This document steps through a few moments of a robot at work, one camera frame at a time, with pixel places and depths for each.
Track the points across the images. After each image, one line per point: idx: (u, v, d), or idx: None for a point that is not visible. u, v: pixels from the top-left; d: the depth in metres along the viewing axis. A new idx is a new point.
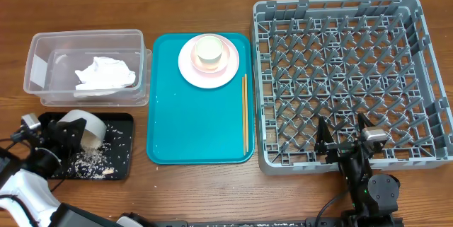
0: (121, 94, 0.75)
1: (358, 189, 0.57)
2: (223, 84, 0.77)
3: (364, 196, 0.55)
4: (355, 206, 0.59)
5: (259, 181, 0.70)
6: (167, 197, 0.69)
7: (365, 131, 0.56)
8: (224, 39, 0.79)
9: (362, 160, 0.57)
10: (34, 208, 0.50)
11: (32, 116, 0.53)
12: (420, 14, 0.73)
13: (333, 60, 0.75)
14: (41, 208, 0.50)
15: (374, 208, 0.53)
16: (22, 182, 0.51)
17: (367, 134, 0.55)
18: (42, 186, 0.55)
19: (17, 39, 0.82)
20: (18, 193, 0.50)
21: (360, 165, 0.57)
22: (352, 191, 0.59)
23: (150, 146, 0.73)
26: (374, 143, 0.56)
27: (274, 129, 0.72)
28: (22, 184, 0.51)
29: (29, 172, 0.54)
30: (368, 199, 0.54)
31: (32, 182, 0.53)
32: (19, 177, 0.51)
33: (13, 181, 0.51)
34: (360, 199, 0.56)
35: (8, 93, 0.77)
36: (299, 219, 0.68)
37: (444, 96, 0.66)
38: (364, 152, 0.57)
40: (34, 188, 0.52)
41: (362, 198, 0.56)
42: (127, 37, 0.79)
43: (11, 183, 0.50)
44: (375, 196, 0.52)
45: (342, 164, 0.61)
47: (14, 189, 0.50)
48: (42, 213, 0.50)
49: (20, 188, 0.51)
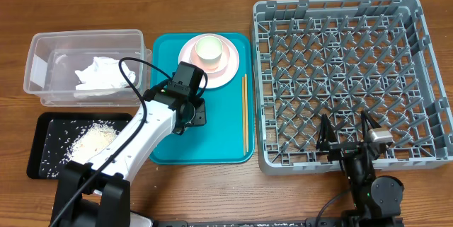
0: (121, 95, 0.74)
1: (360, 191, 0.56)
2: (224, 84, 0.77)
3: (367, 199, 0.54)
4: (357, 206, 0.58)
5: (259, 181, 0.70)
6: (168, 197, 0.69)
7: (371, 133, 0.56)
8: (223, 39, 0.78)
9: (367, 161, 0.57)
10: (137, 136, 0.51)
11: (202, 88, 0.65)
12: (420, 14, 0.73)
13: (333, 60, 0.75)
14: (142, 141, 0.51)
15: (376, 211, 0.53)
16: (163, 118, 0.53)
17: (374, 135, 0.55)
18: (161, 131, 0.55)
19: (17, 38, 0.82)
20: (150, 122, 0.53)
21: (364, 167, 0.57)
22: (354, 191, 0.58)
23: None
26: (379, 145, 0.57)
27: (274, 129, 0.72)
28: (156, 123, 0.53)
29: (173, 121, 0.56)
30: (370, 202, 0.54)
31: (158, 131, 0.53)
32: (168, 112, 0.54)
33: (164, 113, 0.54)
34: (362, 201, 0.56)
35: (8, 93, 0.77)
36: (299, 219, 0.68)
37: (444, 96, 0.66)
38: (369, 154, 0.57)
40: (156, 138, 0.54)
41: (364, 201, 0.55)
42: (127, 37, 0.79)
43: (158, 107, 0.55)
44: (379, 201, 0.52)
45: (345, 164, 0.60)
47: (153, 123, 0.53)
48: (136, 141, 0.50)
49: (154, 119, 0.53)
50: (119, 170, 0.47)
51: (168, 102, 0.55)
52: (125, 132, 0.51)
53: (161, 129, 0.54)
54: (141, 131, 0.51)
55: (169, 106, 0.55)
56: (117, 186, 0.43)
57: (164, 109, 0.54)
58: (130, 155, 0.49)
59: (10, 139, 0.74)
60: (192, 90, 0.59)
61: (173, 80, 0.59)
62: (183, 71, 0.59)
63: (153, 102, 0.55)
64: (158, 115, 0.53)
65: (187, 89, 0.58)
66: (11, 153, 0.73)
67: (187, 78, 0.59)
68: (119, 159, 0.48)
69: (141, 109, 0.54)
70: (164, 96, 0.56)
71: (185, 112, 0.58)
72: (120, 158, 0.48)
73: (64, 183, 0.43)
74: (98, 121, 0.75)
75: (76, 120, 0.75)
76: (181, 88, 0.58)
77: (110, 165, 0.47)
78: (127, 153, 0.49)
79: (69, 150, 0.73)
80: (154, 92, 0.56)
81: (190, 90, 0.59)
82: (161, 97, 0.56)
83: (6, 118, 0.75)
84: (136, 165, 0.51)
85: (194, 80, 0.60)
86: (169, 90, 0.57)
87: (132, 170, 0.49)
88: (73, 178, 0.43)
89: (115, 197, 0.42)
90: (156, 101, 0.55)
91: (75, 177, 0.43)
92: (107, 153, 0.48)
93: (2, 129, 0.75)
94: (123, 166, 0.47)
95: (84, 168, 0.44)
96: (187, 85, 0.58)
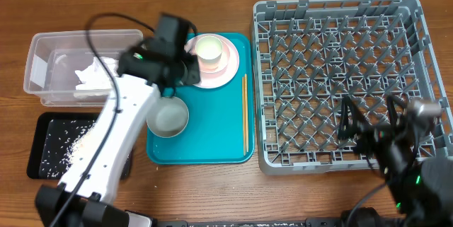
0: None
1: (404, 179, 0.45)
2: (224, 84, 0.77)
3: (413, 187, 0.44)
4: (403, 206, 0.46)
5: (259, 181, 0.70)
6: (167, 197, 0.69)
7: (417, 105, 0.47)
8: (223, 39, 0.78)
9: (415, 138, 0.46)
10: (114, 130, 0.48)
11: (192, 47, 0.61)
12: (420, 14, 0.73)
13: (333, 60, 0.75)
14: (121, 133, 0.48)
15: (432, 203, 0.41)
16: (139, 102, 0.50)
17: (419, 108, 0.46)
18: (143, 112, 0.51)
19: (17, 38, 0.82)
20: (124, 110, 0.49)
21: (403, 152, 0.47)
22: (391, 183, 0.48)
23: (150, 146, 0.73)
26: (429, 119, 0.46)
27: (274, 129, 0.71)
28: (133, 109, 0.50)
29: (154, 96, 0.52)
30: (422, 192, 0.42)
31: (137, 117, 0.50)
32: (146, 90, 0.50)
33: (139, 96, 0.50)
34: (409, 194, 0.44)
35: (8, 93, 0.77)
36: (299, 219, 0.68)
37: (443, 96, 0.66)
38: (418, 129, 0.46)
40: (138, 124, 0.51)
41: (423, 197, 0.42)
42: (127, 37, 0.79)
43: (131, 88, 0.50)
44: (434, 184, 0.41)
45: (376, 153, 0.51)
47: (129, 114, 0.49)
48: (112, 136, 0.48)
49: (132, 103, 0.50)
50: (98, 180, 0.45)
51: (151, 67, 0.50)
52: (100, 131, 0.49)
53: (138, 115, 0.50)
54: (115, 126, 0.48)
55: (146, 81, 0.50)
56: (96, 206, 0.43)
57: (139, 90, 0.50)
58: (106, 165, 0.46)
59: (10, 140, 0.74)
60: (178, 47, 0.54)
61: (154, 39, 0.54)
62: (166, 27, 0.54)
63: (126, 83, 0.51)
64: (134, 99, 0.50)
65: (170, 48, 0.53)
66: (12, 153, 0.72)
67: (170, 35, 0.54)
68: (94, 172, 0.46)
69: (112, 94, 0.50)
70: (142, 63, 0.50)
71: (171, 77, 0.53)
72: (97, 165, 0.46)
73: (43, 208, 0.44)
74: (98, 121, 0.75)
75: (76, 120, 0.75)
76: (163, 47, 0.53)
77: (85, 182, 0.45)
78: (102, 163, 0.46)
79: (69, 150, 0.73)
80: (129, 61, 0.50)
81: (175, 48, 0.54)
82: (139, 65, 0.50)
83: (6, 118, 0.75)
84: (122, 158, 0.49)
85: (178, 37, 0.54)
86: (151, 51, 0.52)
87: (117, 167, 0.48)
88: (50, 203, 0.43)
89: (94, 218, 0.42)
90: (133, 71, 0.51)
91: (52, 202, 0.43)
92: (83, 164, 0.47)
93: (1, 128, 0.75)
94: (99, 178, 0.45)
95: (59, 194, 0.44)
96: (170, 41, 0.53)
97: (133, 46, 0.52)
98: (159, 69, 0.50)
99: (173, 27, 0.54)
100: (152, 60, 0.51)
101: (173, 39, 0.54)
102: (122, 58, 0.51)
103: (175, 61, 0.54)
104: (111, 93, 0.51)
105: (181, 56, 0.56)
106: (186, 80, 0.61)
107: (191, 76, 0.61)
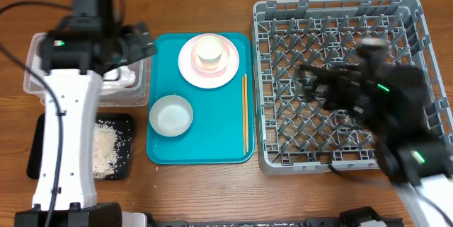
0: (121, 95, 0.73)
1: (383, 109, 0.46)
2: (223, 84, 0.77)
3: (380, 97, 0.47)
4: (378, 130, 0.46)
5: (259, 181, 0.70)
6: (166, 197, 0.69)
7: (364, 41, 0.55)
8: (223, 39, 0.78)
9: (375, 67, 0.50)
10: (65, 135, 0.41)
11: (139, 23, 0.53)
12: (420, 14, 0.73)
13: (333, 60, 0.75)
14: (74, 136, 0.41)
15: (394, 80, 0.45)
16: (81, 95, 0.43)
17: (369, 42, 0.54)
18: (92, 103, 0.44)
19: (17, 38, 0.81)
20: (68, 109, 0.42)
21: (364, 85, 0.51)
22: (367, 119, 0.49)
23: (150, 146, 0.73)
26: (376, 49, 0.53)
27: (274, 129, 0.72)
28: (78, 105, 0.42)
29: (97, 80, 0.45)
30: (395, 101, 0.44)
31: (87, 111, 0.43)
32: (84, 80, 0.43)
33: (79, 88, 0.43)
34: (382, 109, 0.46)
35: (8, 93, 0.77)
36: (299, 219, 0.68)
37: (444, 96, 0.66)
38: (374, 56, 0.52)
40: (93, 117, 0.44)
41: (389, 102, 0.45)
42: None
43: (66, 83, 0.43)
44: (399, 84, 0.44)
45: (337, 95, 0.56)
47: (74, 112, 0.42)
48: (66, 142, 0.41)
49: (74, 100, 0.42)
50: (71, 191, 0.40)
51: (78, 49, 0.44)
52: (49, 142, 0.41)
53: (87, 109, 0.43)
54: (64, 131, 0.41)
55: (78, 71, 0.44)
56: (81, 217, 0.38)
57: (76, 83, 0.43)
58: (73, 172, 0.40)
59: (10, 140, 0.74)
60: (104, 20, 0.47)
61: (73, 18, 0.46)
62: None
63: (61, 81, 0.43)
64: (76, 94, 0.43)
65: (96, 21, 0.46)
66: (12, 153, 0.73)
67: (91, 8, 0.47)
68: (64, 184, 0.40)
69: (49, 97, 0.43)
70: (68, 47, 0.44)
71: (106, 54, 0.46)
72: (62, 177, 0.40)
73: None
74: (98, 121, 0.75)
75: None
76: (88, 21, 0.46)
77: (57, 198, 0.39)
78: (67, 171, 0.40)
79: None
80: (51, 51, 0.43)
81: (100, 20, 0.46)
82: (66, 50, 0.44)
83: (6, 118, 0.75)
84: (89, 160, 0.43)
85: (102, 6, 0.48)
86: (72, 31, 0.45)
87: (85, 172, 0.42)
88: None
89: None
90: (60, 60, 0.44)
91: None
92: (48, 181, 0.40)
93: (1, 128, 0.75)
94: (71, 189, 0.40)
95: (37, 217, 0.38)
96: (93, 15, 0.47)
97: (52, 34, 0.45)
98: (88, 47, 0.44)
99: None
100: (77, 42, 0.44)
101: (95, 12, 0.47)
102: (43, 49, 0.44)
103: (105, 35, 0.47)
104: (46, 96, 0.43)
105: (113, 29, 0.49)
106: (128, 56, 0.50)
107: (132, 51, 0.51)
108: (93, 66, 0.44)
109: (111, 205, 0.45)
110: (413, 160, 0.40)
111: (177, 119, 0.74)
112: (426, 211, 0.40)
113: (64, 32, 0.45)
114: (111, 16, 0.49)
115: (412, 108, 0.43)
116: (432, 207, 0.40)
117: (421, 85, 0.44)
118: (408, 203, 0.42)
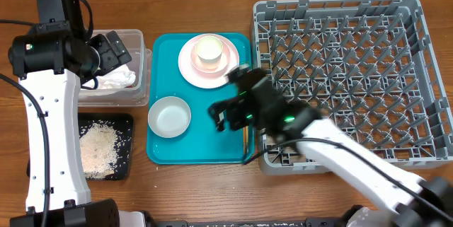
0: (121, 95, 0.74)
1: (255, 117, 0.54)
2: (223, 84, 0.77)
3: (246, 104, 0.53)
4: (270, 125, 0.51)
5: (259, 181, 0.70)
6: (167, 197, 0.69)
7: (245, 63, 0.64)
8: (224, 39, 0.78)
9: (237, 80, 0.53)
10: (51, 136, 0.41)
11: (112, 34, 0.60)
12: (420, 14, 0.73)
13: (333, 60, 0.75)
14: (59, 136, 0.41)
15: (248, 84, 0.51)
16: (61, 95, 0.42)
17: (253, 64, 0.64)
18: (73, 103, 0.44)
19: None
20: (50, 111, 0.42)
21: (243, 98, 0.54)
22: (255, 123, 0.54)
23: (150, 146, 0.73)
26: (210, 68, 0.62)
27: None
28: (59, 105, 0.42)
29: (75, 79, 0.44)
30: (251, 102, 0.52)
31: (69, 111, 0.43)
32: (60, 79, 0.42)
33: (58, 88, 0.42)
34: (252, 106, 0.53)
35: (8, 93, 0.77)
36: (299, 219, 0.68)
37: (443, 96, 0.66)
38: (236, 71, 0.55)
40: (76, 117, 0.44)
41: (254, 102, 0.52)
42: (127, 37, 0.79)
43: (43, 84, 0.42)
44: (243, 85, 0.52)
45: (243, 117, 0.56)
47: (56, 112, 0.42)
48: (54, 143, 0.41)
49: (54, 100, 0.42)
50: (64, 190, 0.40)
51: (49, 49, 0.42)
52: (36, 144, 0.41)
53: (69, 109, 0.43)
54: (49, 133, 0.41)
55: (53, 71, 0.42)
56: (77, 213, 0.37)
57: (53, 83, 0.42)
58: (64, 171, 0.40)
59: (10, 140, 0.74)
60: (74, 24, 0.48)
61: (41, 24, 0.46)
62: (50, 2, 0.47)
63: (37, 83, 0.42)
64: (56, 94, 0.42)
65: (66, 24, 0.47)
66: (13, 153, 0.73)
67: (61, 13, 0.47)
68: (55, 183, 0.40)
69: (27, 99, 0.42)
70: (38, 47, 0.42)
71: (78, 52, 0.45)
72: (52, 178, 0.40)
73: None
74: (98, 121, 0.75)
75: None
76: (57, 26, 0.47)
77: (51, 198, 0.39)
78: (57, 170, 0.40)
79: None
80: (21, 54, 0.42)
81: (69, 23, 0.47)
82: (36, 51, 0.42)
83: (6, 118, 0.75)
84: (78, 160, 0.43)
85: (69, 11, 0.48)
86: (41, 35, 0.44)
87: (77, 172, 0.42)
88: None
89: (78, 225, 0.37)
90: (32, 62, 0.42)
91: None
92: (39, 183, 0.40)
93: (1, 128, 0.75)
94: (64, 188, 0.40)
95: (32, 219, 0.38)
96: (63, 19, 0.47)
97: (18, 38, 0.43)
98: (56, 44, 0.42)
99: (60, 1, 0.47)
100: (46, 42, 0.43)
101: (66, 16, 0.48)
102: (12, 54, 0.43)
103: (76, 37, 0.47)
104: (26, 100, 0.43)
105: (81, 35, 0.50)
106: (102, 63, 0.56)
107: (105, 59, 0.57)
108: (68, 65, 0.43)
109: (109, 201, 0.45)
110: (291, 131, 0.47)
111: (175, 120, 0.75)
112: (318, 148, 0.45)
113: (32, 37, 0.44)
114: (78, 21, 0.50)
115: (266, 91, 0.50)
116: (323, 143, 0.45)
117: (262, 78, 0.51)
118: (308, 153, 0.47)
